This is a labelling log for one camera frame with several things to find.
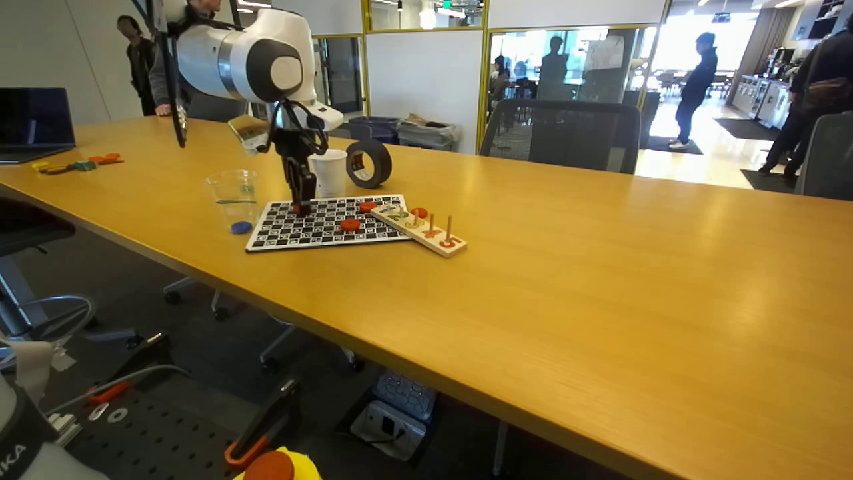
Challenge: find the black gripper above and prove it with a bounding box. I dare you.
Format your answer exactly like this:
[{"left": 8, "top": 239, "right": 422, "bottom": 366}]
[{"left": 268, "top": 99, "right": 332, "bottom": 219}]

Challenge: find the white object beside robot base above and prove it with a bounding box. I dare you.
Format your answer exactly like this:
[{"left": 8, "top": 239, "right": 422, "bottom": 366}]
[{"left": 0, "top": 335, "right": 78, "bottom": 403}]

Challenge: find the white paper cup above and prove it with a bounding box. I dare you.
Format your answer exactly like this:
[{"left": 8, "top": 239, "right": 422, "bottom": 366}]
[{"left": 308, "top": 146, "right": 350, "bottom": 200}]

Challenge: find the transparent plastic cup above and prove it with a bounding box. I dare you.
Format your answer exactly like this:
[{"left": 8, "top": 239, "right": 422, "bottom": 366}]
[{"left": 204, "top": 167, "right": 261, "bottom": 239}]

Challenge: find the checkered marker board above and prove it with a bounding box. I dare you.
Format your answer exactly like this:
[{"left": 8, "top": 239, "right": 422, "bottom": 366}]
[{"left": 242, "top": 191, "right": 414, "bottom": 255}]

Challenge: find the black tape roll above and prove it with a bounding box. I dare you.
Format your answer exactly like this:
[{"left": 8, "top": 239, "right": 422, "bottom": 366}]
[{"left": 345, "top": 139, "right": 394, "bottom": 191}]

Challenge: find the wooden number peg board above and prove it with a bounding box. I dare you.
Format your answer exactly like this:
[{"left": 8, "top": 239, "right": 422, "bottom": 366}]
[{"left": 368, "top": 202, "right": 472, "bottom": 259}]

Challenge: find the chair base with casters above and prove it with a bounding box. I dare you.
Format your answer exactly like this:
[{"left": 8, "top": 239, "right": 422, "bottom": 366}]
[{"left": 161, "top": 275, "right": 368, "bottom": 375}]

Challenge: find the person in dark jacket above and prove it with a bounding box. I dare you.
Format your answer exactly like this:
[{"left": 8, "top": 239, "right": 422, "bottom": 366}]
[{"left": 116, "top": 11, "right": 161, "bottom": 119}]

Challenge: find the small orange green tool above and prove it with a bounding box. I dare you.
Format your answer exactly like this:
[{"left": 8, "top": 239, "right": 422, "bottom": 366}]
[{"left": 31, "top": 152, "right": 128, "bottom": 178}]

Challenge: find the black orange hand clamp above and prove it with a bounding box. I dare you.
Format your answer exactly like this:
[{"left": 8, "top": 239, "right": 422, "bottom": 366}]
[{"left": 222, "top": 375, "right": 304, "bottom": 472}]

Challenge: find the grey floor power box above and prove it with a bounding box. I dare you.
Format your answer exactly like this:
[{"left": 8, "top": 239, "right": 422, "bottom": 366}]
[{"left": 346, "top": 370, "right": 440, "bottom": 464}]

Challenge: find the black laptop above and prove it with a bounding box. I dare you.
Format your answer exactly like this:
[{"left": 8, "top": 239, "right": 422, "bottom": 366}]
[{"left": 0, "top": 86, "right": 78, "bottom": 155}]

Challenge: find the yellow red emergency stop button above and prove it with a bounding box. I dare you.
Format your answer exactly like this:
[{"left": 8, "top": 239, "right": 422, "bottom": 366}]
[{"left": 236, "top": 443, "right": 325, "bottom": 480}]

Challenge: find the person behind glass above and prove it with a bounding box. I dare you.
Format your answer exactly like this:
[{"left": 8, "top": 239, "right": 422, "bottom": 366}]
[{"left": 537, "top": 31, "right": 576, "bottom": 90}]

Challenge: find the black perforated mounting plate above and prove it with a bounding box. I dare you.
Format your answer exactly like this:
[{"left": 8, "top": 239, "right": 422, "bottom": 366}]
[{"left": 49, "top": 382, "right": 269, "bottom": 480}]

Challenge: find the blue grey chair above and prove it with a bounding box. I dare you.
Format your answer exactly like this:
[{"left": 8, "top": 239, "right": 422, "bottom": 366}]
[{"left": 0, "top": 255, "right": 102, "bottom": 355}]

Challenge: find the person in dark clothes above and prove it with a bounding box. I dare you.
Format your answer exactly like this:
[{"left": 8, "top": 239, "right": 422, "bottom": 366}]
[{"left": 666, "top": 28, "right": 724, "bottom": 152}]

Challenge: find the person in black top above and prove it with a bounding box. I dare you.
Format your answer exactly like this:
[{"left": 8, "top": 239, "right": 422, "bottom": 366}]
[{"left": 757, "top": 23, "right": 853, "bottom": 180}]

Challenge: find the black cable with connector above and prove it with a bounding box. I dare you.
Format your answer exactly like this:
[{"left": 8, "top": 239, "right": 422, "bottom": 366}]
[{"left": 144, "top": 0, "right": 194, "bottom": 152}]

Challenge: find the orange handled screwdriver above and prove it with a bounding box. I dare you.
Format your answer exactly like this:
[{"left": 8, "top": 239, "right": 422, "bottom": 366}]
[{"left": 82, "top": 382, "right": 136, "bottom": 411}]

